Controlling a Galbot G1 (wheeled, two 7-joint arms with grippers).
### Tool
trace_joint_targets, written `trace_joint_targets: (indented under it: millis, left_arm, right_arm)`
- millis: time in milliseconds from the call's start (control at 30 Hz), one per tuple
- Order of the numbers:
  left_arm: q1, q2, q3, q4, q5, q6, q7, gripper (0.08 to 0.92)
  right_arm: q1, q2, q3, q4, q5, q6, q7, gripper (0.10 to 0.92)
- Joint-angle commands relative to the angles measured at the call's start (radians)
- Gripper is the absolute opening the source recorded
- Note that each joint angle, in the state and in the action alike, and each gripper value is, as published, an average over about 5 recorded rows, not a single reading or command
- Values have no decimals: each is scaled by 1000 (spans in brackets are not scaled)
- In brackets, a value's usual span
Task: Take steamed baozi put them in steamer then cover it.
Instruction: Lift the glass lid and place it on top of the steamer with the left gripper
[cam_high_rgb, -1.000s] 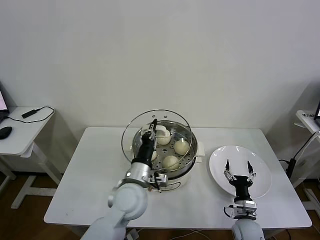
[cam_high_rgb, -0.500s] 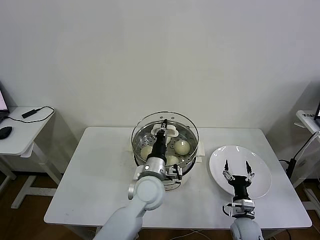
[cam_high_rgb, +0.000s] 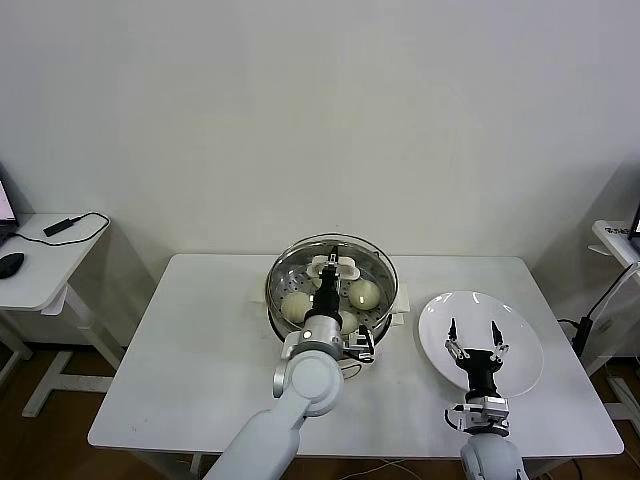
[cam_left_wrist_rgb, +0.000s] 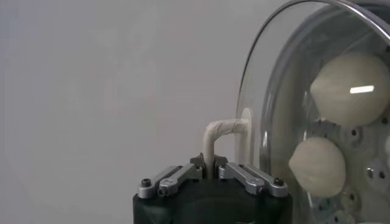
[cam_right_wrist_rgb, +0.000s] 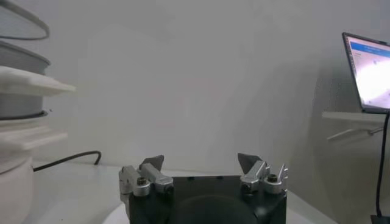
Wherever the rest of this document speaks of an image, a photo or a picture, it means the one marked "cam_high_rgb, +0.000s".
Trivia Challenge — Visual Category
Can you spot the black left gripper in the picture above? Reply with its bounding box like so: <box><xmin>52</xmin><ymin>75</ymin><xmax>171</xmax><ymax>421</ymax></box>
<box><xmin>308</xmin><ymin>244</ymin><xmax>348</xmax><ymax>317</ymax></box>

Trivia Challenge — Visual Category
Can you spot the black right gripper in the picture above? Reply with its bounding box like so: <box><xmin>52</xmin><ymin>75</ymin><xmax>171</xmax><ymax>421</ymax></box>
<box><xmin>443</xmin><ymin>316</ymin><xmax>512</xmax><ymax>401</ymax></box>

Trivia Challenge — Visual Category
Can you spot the round glass lid white handle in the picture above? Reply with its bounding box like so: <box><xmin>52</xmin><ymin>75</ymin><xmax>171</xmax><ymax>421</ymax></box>
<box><xmin>264</xmin><ymin>230</ymin><xmax>400</xmax><ymax>346</ymax></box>

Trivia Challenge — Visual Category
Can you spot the perforated steel steamer basket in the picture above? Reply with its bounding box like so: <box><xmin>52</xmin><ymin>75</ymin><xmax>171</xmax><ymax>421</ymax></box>
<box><xmin>266</xmin><ymin>239</ymin><xmax>399</xmax><ymax>349</ymax></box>

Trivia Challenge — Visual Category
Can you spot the white round plate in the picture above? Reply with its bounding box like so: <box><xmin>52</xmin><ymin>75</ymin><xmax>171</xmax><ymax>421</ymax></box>
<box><xmin>418</xmin><ymin>290</ymin><xmax>545</xmax><ymax>399</ymax></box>

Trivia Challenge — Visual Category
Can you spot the white electric cooker pot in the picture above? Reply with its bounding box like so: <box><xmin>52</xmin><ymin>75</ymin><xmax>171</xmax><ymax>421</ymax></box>
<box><xmin>249</xmin><ymin>284</ymin><xmax>410</xmax><ymax>381</ymax></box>

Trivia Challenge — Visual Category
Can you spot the white side desk with label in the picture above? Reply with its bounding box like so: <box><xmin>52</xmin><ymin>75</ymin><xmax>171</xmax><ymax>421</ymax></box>
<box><xmin>582</xmin><ymin>219</ymin><xmax>640</xmax><ymax>416</ymax></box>

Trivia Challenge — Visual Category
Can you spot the white side desk with mouse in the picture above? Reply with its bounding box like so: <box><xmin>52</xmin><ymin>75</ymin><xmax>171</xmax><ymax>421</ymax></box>
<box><xmin>0</xmin><ymin>212</ymin><xmax>126</xmax><ymax>420</ymax></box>

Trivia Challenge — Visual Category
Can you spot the black computer mouse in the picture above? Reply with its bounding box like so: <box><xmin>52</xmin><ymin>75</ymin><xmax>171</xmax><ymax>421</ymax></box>
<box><xmin>0</xmin><ymin>251</ymin><xmax>25</xmax><ymax>280</ymax></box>

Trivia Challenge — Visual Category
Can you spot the laptop beside black mouse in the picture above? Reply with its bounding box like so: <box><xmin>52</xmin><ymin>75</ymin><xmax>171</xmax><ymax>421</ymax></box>
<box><xmin>0</xmin><ymin>162</ymin><xmax>21</xmax><ymax>246</ymax></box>

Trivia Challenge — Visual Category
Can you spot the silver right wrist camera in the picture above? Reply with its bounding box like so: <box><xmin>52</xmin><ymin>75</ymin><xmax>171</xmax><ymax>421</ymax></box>
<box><xmin>443</xmin><ymin>394</ymin><xmax>512</xmax><ymax>434</ymax></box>

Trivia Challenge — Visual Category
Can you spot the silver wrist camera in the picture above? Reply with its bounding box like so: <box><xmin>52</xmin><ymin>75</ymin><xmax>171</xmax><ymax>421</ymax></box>
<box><xmin>343</xmin><ymin>323</ymin><xmax>377</xmax><ymax>362</ymax></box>
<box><xmin>443</xmin><ymin>394</ymin><xmax>512</xmax><ymax>434</ymax></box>

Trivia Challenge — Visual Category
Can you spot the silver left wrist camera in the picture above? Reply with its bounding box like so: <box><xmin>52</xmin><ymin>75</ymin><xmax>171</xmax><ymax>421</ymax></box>
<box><xmin>343</xmin><ymin>323</ymin><xmax>377</xmax><ymax>362</ymax></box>

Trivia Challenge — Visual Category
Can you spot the black power brick cable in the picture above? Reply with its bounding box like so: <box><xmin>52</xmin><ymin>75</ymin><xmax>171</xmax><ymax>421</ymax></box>
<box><xmin>555</xmin><ymin>262</ymin><xmax>640</xmax><ymax>359</ymax></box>

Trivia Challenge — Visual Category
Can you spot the black adapter with cable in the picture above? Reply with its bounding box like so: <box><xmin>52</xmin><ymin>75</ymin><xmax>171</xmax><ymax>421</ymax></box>
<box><xmin>0</xmin><ymin>211</ymin><xmax>110</xmax><ymax>246</ymax></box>

